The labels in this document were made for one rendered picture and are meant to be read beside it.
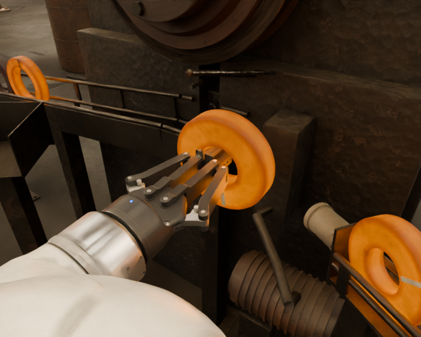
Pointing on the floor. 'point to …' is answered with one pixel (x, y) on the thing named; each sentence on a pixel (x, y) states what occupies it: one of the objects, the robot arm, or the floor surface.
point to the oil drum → (68, 31)
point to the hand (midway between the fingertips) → (222, 152)
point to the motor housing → (260, 319)
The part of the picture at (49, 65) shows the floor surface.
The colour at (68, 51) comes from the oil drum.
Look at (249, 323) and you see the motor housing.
